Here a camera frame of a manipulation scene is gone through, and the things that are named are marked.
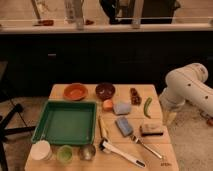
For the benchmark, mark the dark brown bowl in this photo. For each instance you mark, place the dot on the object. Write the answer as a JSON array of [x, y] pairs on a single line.
[[105, 91]]

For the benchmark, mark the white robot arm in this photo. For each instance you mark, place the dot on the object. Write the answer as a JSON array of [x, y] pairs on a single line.
[[187, 83]]

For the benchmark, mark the green plastic tray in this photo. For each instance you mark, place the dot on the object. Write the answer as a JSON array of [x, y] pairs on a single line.
[[66, 123]]

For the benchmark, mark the orange round fruit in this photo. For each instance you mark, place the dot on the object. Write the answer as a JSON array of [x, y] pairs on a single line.
[[107, 105]]

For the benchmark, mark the grey-blue cloth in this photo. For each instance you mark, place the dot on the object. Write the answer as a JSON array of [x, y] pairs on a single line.
[[122, 108]]

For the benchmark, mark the orange bowl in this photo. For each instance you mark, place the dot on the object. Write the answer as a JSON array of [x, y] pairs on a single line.
[[75, 92]]

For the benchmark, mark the blue sponge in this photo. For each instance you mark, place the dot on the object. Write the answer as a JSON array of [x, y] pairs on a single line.
[[124, 126]]

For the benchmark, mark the wooden stick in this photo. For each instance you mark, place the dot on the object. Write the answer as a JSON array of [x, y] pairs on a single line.
[[103, 129]]

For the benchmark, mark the silver fork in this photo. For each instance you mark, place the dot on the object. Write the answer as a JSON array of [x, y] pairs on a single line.
[[138, 141]]

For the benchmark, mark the yellow black sponge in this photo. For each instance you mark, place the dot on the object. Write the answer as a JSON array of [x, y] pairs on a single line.
[[151, 130]]

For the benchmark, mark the silver metal cup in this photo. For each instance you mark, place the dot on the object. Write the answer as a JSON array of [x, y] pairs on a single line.
[[87, 152]]

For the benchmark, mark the black cabinet counter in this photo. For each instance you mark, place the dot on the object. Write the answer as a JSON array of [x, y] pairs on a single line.
[[37, 61]]

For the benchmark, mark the green cup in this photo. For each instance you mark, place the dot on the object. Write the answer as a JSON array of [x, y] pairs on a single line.
[[64, 154]]

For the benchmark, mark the white cup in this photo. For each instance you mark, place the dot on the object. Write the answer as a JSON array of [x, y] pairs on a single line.
[[41, 151]]

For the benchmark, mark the white handled brush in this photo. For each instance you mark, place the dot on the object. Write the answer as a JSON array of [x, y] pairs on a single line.
[[104, 144]]

